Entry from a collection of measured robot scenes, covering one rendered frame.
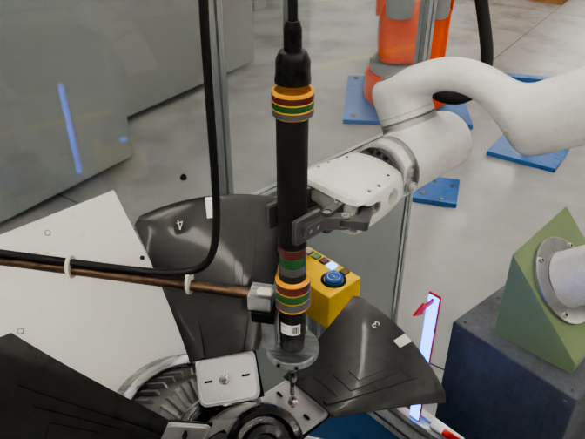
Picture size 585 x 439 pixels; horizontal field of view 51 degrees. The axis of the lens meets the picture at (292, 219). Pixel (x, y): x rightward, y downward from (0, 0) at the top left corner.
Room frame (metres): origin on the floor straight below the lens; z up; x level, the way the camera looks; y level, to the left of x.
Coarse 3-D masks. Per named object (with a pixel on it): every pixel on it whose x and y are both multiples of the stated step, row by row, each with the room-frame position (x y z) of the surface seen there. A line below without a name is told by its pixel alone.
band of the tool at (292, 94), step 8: (272, 88) 0.58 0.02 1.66; (280, 88) 0.60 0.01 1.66; (288, 88) 0.60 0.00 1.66; (296, 88) 0.60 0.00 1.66; (304, 88) 0.60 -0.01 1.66; (312, 88) 0.58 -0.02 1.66; (280, 96) 0.56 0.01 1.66; (288, 96) 0.56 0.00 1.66; (296, 96) 0.56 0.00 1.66; (304, 96) 0.56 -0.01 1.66; (280, 112) 0.56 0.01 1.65; (280, 120) 0.57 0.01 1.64; (304, 120) 0.56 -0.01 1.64
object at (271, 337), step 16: (256, 288) 0.59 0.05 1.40; (272, 288) 0.59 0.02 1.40; (256, 304) 0.58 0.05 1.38; (272, 304) 0.58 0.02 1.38; (256, 320) 0.57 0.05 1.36; (272, 320) 0.57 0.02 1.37; (272, 336) 0.57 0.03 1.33; (272, 352) 0.57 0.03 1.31; (304, 352) 0.57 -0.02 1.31; (288, 368) 0.55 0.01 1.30
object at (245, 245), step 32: (160, 224) 0.73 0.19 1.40; (192, 224) 0.73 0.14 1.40; (224, 224) 0.73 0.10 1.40; (256, 224) 0.73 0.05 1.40; (160, 256) 0.70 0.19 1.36; (192, 256) 0.70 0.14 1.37; (224, 256) 0.69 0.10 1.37; (256, 256) 0.69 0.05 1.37; (192, 320) 0.64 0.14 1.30; (224, 320) 0.63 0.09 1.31; (192, 352) 0.61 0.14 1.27; (224, 352) 0.60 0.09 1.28
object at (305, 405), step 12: (288, 384) 0.62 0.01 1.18; (264, 396) 0.60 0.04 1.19; (276, 396) 0.60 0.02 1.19; (288, 396) 0.60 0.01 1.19; (300, 396) 0.60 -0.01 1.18; (288, 408) 0.58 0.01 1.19; (300, 408) 0.58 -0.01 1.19; (312, 408) 0.58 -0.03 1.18; (300, 420) 0.56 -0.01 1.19; (312, 420) 0.56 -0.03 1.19
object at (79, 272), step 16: (0, 256) 0.66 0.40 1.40; (64, 272) 0.63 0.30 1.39; (80, 272) 0.63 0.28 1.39; (96, 272) 0.63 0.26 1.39; (112, 272) 0.63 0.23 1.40; (176, 288) 0.61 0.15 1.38; (192, 288) 0.60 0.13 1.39; (208, 288) 0.60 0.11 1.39; (224, 288) 0.59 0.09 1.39; (240, 288) 0.59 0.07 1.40
